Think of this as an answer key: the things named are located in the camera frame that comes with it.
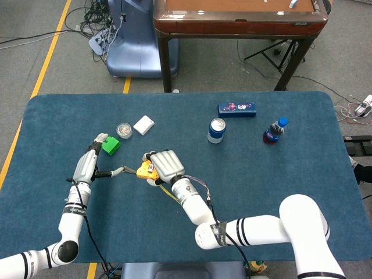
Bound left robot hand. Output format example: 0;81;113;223
71;133;126;184

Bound yellow green toy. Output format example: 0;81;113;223
245;260;268;274

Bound dark blue printed box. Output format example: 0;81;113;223
217;102;257;119

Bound black foot pedal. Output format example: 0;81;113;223
343;135;372;156

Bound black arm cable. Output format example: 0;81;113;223
185;175;251;279
66;177;113;279

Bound white plastic box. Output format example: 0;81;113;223
133;115;155;136

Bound clear round clip container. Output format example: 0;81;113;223
116;123;134;140

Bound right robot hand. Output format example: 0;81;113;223
142;149;186;187

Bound blue felt table mat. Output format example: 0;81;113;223
0;91;364;264

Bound white power strip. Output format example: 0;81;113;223
354;94;372;119

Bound tangled floor cables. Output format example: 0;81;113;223
63;0;123;63

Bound grey floor power strip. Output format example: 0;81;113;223
88;30;113;56

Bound black tripod stand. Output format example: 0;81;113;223
243;39;306;75

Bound blue-grey robot torso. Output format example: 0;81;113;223
120;261;248;279

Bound brown mahjong table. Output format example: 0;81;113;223
153;0;329;93

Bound blue white soda can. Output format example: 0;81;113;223
207;118;227;144

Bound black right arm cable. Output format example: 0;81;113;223
185;175;251;279

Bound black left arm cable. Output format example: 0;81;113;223
66;177;113;279

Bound cola bottle blue cap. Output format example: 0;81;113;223
262;117;289;146

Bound green toy brick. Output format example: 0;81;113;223
101;135;121;156

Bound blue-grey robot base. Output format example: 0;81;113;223
106;0;180;78

